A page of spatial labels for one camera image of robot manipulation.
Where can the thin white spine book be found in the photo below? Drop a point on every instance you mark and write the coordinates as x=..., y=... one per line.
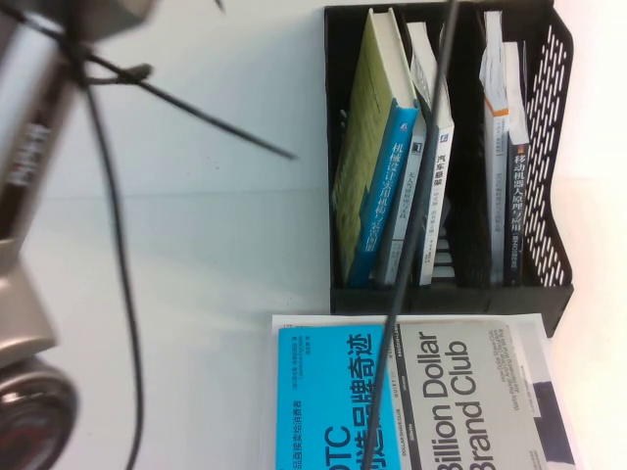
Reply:
x=404, y=205

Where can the black mesh book stand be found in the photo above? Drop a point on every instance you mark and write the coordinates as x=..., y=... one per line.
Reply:
x=548, y=147

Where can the green cover blue spine book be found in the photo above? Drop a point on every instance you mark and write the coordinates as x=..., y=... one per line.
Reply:
x=362, y=161

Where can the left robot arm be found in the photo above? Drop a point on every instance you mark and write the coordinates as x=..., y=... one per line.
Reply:
x=29, y=122

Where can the white book orange band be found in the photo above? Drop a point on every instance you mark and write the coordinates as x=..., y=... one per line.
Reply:
x=495, y=196

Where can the blue grey Billion Dollar book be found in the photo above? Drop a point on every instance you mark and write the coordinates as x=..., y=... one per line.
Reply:
x=333, y=391

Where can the dark mobile robot book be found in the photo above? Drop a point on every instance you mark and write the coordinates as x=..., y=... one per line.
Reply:
x=516, y=205

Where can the white book purple patch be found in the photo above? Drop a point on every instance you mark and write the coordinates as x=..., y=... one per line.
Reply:
x=544, y=352

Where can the dark teal cover car book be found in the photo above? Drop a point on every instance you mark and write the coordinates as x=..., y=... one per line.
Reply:
x=438, y=196

